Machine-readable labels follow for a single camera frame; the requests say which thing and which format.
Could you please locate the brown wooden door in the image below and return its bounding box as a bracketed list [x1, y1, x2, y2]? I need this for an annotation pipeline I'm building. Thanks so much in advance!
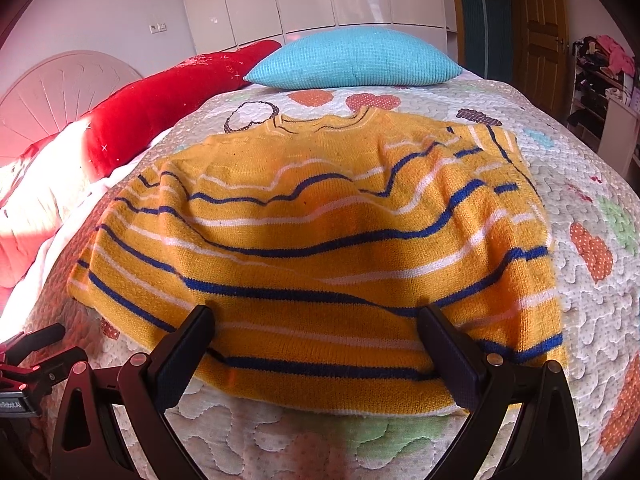
[512, 0, 571, 116]

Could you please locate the white bed sheet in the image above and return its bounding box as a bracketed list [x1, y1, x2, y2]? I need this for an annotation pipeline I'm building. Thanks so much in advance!
[0, 120, 166, 331]

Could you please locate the yellow striped knit sweater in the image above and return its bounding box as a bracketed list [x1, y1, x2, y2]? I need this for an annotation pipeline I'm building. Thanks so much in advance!
[67, 109, 571, 417]

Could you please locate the open storage shelf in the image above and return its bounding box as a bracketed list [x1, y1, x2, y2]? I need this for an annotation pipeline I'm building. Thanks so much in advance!
[567, 40, 640, 153]

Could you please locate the light blue knit pillow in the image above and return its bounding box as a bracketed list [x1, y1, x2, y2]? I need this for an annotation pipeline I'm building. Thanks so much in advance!
[243, 29, 465, 88]

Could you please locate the red velvet pillow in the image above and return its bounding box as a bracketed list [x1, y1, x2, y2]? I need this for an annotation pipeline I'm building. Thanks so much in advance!
[82, 40, 282, 178]

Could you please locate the white side cabinet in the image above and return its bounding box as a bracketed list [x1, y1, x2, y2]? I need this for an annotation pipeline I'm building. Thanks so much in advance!
[597, 87, 635, 177]

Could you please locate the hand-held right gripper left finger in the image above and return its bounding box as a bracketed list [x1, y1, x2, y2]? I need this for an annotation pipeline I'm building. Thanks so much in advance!
[50, 304, 216, 480]

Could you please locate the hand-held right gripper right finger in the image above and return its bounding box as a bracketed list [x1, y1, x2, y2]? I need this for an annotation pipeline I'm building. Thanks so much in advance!
[417, 305, 583, 480]

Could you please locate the white headboard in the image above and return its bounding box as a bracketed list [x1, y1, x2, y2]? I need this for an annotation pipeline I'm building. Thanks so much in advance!
[0, 50, 146, 166]

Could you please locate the pile of clothes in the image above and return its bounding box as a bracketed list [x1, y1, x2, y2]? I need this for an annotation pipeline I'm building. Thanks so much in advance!
[575, 35, 636, 78]

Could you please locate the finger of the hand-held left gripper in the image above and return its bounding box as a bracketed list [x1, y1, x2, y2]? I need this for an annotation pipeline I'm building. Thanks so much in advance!
[0, 323, 67, 362]

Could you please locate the teal hanging cloth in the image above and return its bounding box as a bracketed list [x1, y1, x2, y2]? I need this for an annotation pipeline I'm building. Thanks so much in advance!
[457, 0, 516, 81]

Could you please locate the red blanket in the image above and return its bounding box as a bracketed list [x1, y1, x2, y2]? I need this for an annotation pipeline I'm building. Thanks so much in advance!
[0, 200, 66, 288]

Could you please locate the bed with patterned quilt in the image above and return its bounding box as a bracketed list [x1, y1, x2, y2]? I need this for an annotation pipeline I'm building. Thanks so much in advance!
[20, 70, 640, 480]

